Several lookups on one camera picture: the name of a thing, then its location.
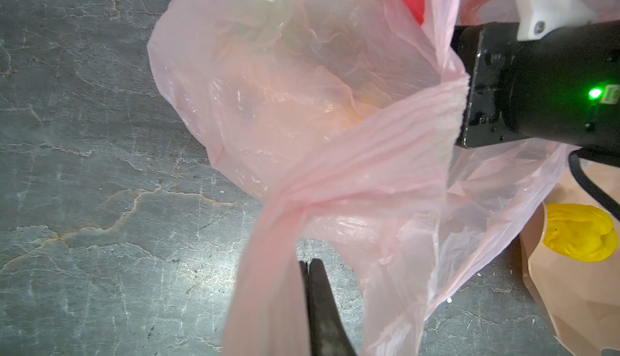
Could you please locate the pink shell-shaped plate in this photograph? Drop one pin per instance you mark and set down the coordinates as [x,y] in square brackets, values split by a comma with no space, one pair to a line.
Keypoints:
[580,300]

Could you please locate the pink plastic bag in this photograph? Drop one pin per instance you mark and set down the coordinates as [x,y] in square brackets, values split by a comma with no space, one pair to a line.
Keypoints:
[341,117]

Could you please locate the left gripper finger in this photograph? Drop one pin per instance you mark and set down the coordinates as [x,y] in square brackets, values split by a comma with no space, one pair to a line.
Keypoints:
[327,335]

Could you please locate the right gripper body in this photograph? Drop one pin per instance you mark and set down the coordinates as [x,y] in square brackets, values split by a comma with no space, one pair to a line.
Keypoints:
[563,87]

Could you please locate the yellow bell pepper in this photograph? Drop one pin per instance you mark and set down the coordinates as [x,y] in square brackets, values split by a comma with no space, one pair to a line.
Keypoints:
[581,232]

